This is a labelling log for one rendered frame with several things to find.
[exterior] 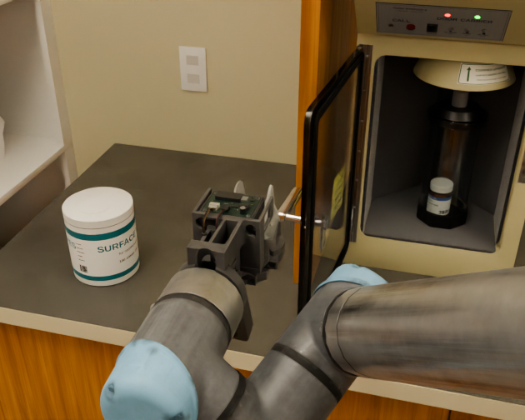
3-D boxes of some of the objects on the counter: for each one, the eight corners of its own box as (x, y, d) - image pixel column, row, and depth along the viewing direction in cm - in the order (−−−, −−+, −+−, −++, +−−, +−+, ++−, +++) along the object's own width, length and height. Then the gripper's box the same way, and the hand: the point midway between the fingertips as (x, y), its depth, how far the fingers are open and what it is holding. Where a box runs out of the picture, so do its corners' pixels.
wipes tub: (92, 245, 139) (82, 182, 132) (150, 254, 136) (143, 190, 129) (61, 281, 128) (47, 215, 121) (122, 292, 126) (113, 224, 118)
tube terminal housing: (357, 202, 155) (391, -183, 115) (504, 221, 147) (592, -183, 108) (340, 262, 134) (373, -183, 94) (509, 287, 127) (622, -182, 87)
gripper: (252, 259, 59) (303, 156, 76) (157, 244, 61) (227, 147, 78) (253, 333, 63) (301, 220, 81) (164, 317, 65) (230, 210, 83)
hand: (262, 210), depth 80 cm, fingers closed
